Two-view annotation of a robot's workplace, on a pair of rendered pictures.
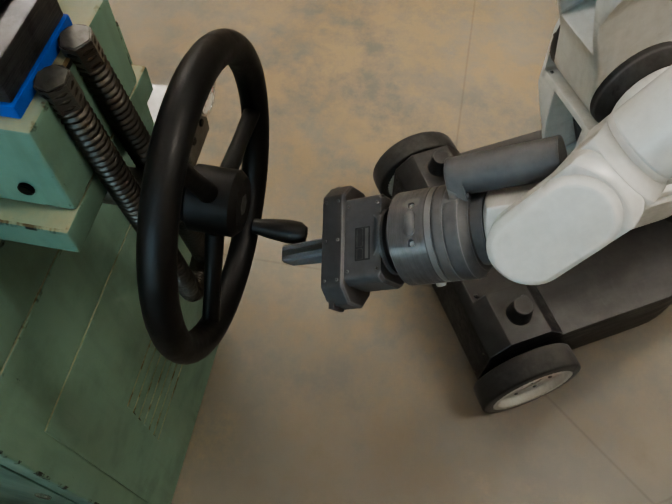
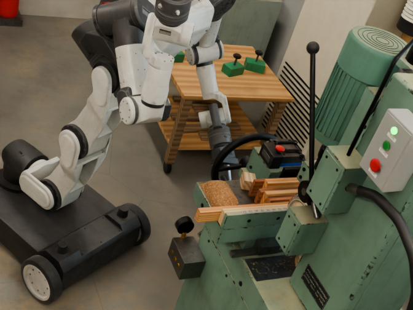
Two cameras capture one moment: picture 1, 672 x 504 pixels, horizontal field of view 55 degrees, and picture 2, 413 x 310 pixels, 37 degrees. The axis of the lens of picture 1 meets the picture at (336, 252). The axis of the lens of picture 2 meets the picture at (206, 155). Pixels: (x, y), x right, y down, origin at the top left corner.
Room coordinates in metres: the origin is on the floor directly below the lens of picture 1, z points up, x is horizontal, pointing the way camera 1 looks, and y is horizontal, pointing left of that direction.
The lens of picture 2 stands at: (1.70, 1.34, 2.06)
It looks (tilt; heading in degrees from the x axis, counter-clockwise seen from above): 35 degrees down; 227
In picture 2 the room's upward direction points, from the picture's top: 18 degrees clockwise
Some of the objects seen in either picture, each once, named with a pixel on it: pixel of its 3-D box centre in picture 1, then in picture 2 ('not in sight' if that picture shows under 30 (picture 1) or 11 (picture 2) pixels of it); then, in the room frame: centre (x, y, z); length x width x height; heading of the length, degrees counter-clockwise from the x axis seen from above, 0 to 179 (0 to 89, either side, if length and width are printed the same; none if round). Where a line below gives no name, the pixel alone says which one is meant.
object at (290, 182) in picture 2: not in sight; (285, 188); (0.41, 0.36, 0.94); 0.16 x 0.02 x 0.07; 169
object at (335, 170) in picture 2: not in sight; (337, 179); (0.58, 0.62, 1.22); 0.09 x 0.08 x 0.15; 79
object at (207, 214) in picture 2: not in sight; (276, 209); (0.49, 0.42, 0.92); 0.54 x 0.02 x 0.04; 169
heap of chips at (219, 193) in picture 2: not in sight; (222, 192); (0.62, 0.31, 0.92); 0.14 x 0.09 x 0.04; 79
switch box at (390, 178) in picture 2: not in sight; (394, 150); (0.59, 0.73, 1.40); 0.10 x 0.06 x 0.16; 79
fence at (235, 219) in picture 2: not in sight; (310, 213); (0.40, 0.48, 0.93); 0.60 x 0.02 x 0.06; 169
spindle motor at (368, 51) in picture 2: not in sight; (358, 91); (0.39, 0.44, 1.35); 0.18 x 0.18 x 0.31
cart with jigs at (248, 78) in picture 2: not in sight; (211, 99); (-0.35, -0.94, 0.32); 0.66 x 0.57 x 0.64; 168
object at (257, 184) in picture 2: not in sight; (281, 186); (0.42, 0.35, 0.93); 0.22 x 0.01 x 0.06; 169
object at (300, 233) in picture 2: not in sight; (300, 230); (0.58, 0.59, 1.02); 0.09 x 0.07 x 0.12; 169
